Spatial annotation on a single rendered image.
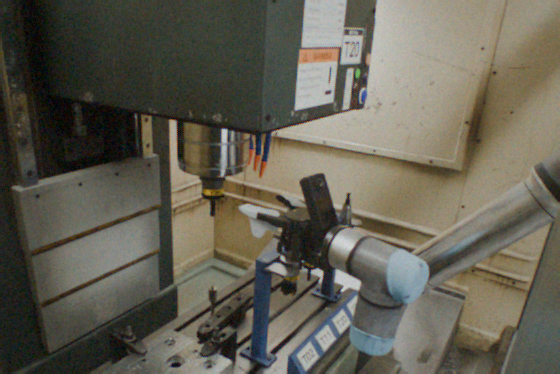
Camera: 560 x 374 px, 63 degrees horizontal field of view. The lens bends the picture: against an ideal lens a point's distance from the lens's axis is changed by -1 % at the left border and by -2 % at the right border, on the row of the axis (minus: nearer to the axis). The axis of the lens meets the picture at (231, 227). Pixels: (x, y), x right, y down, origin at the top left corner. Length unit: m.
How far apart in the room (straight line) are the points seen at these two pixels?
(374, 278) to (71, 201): 0.87
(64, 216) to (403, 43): 1.30
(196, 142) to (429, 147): 1.11
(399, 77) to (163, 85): 1.13
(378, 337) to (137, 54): 0.69
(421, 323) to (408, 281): 1.19
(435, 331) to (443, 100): 0.85
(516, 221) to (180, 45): 0.63
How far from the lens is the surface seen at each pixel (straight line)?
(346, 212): 1.50
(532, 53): 1.78
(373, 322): 0.80
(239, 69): 0.80
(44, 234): 1.31
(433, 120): 1.84
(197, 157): 0.96
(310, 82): 0.92
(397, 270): 0.74
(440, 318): 1.95
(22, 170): 1.25
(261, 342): 1.36
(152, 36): 0.94
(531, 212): 0.82
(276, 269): 1.22
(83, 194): 1.35
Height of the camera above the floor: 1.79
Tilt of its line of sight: 23 degrees down
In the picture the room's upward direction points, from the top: 2 degrees clockwise
